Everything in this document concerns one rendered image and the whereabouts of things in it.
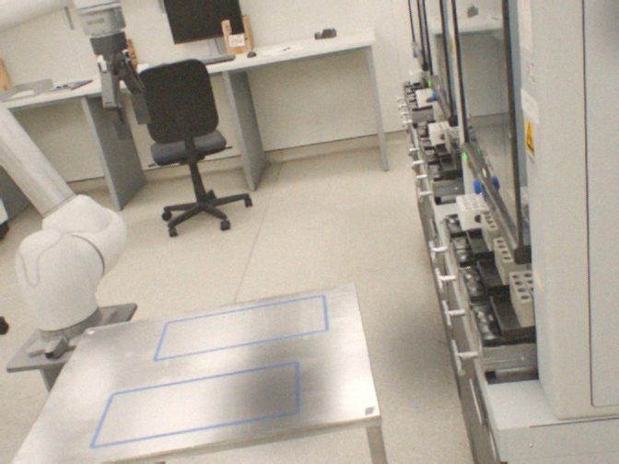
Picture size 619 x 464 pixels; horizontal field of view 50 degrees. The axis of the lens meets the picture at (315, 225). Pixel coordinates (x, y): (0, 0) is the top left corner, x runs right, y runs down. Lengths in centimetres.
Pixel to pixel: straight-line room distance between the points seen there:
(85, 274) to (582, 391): 116
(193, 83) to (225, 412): 298
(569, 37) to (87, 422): 96
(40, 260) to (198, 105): 244
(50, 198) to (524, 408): 127
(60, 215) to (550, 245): 127
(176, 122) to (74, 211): 222
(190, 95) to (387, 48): 173
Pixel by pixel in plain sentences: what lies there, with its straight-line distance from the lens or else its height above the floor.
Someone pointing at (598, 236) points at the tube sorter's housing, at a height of 106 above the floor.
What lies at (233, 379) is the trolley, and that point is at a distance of 121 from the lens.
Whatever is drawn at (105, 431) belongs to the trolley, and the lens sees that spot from 121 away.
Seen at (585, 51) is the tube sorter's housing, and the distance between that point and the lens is 92.
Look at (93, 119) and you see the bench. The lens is 486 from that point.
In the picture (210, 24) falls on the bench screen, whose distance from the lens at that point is 491.
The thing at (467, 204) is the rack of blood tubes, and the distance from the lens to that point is 164.
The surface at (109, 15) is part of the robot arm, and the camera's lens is 148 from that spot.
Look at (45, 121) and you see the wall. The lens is 573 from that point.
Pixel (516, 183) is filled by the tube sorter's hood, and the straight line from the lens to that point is 107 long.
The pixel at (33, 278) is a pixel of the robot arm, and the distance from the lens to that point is 170.
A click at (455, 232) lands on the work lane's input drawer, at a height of 82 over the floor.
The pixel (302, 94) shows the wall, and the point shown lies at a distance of 514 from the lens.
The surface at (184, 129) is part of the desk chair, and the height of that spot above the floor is 66.
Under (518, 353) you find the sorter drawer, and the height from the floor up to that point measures 79.
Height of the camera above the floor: 149
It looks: 22 degrees down
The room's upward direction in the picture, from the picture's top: 11 degrees counter-clockwise
